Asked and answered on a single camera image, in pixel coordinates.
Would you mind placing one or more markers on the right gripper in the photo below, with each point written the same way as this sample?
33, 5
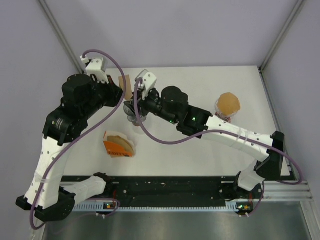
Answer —
143, 103

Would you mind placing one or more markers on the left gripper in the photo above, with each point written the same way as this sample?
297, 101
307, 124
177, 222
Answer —
115, 92

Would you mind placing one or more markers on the grey plastic dripper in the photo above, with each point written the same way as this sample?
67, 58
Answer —
131, 114

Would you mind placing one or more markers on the orange coffee filter box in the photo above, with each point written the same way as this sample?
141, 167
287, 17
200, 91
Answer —
118, 145

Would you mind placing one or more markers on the brown paper coffee filter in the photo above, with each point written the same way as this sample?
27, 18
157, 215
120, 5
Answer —
230, 97

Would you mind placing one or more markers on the clear glass dripper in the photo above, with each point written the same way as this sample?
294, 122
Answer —
225, 110

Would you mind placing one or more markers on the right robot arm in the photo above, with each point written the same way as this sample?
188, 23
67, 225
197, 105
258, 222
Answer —
228, 150

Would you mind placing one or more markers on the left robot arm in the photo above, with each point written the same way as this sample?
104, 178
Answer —
46, 199

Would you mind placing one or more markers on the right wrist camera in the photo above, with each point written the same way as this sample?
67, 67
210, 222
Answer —
146, 82

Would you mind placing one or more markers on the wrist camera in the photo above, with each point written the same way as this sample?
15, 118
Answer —
95, 68
146, 82

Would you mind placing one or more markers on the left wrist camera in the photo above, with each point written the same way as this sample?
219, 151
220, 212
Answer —
95, 68

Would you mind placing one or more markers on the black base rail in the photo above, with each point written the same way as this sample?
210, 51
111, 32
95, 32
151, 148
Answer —
176, 191

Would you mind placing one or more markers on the grey slotted cable duct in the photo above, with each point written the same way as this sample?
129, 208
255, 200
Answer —
90, 206

